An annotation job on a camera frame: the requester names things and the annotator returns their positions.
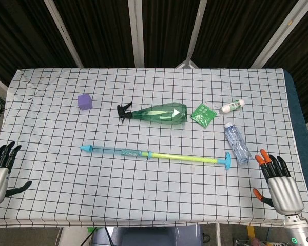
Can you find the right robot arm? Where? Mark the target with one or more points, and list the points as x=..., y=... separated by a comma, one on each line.
x=297, y=232

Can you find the green spray bottle black nozzle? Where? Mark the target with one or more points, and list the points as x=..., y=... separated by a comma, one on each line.
x=164, y=115

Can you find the white black-grid tablecloth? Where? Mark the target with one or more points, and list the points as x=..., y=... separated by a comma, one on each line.
x=143, y=200

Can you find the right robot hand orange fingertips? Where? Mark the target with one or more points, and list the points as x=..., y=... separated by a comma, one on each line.
x=285, y=194

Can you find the clear plastic water bottle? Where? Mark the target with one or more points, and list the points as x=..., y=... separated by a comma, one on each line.
x=237, y=143

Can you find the yellow strip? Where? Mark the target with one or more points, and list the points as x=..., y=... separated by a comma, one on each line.
x=251, y=232

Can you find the small white bottle green label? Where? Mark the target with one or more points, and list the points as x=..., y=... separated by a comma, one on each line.
x=232, y=106

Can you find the white frame post with foot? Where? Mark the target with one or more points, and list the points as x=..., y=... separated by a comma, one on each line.
x=195, y=33

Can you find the small green plastic part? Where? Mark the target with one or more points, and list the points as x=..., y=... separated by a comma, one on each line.
x=91, y=229

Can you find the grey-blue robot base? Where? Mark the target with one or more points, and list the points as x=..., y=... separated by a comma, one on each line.
x=149, y=237

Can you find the blue table edge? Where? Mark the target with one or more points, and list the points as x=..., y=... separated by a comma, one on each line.
x=301, y=123

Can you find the green sachet packet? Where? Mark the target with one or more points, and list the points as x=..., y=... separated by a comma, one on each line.
x=202, y=114

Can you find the blue yellow pump syringe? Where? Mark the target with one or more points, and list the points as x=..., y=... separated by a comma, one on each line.
x=169, y=155

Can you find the purple foam cube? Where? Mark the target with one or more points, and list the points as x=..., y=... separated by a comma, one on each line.
x=84, y=102

